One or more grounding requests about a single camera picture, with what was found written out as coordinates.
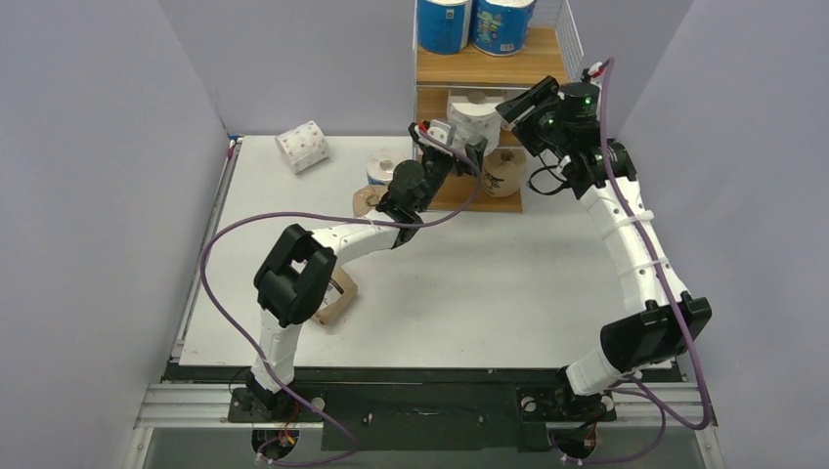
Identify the white floral roll front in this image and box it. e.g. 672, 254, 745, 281
447, 90, 504, 155

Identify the white floral roll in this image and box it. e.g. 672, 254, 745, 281
447, 90, 504, 155
275, 120, 333, 175

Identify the brown roll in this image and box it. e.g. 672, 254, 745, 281
352, 185, 388, 218
483, 149, 527, 198
312, 268, 359, 325

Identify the blue roll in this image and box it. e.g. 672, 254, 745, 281
416, 0, 473, 55
471, 0, 536, 57
366, 149, 407, 186

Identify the blue roll front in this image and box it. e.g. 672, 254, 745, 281
416, 0, 473, 55

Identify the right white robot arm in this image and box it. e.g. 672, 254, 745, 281
497, 76, 712, 417

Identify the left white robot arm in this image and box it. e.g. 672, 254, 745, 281
245, 120, 488, 420

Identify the blue wrapped roll back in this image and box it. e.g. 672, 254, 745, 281
366, 149, 407, 186

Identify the white floral roll back left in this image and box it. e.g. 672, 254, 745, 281
275, 120, 333, 175

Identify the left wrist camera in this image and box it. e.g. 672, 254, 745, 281
416, 119, 456, 148

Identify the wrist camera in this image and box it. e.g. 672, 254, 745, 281
580, 58, 614, 86
416, 119, 456, 148

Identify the white wire wooden shelf rack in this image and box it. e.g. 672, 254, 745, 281
412, 0, 586, 215

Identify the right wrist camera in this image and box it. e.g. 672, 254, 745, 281
580, 58, 614, 86

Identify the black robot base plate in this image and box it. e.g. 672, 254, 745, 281
227, 367, 616, 456

